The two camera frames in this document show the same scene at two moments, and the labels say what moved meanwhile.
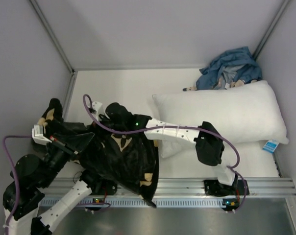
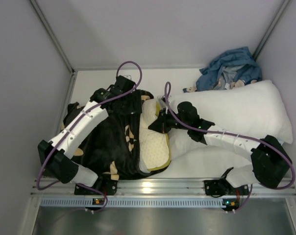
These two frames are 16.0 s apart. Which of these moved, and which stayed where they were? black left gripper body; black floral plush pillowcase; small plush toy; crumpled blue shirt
Moved: black floral plush pillowcase; black left gripper body
Stayed: crumpled blue shirt; small plush toy
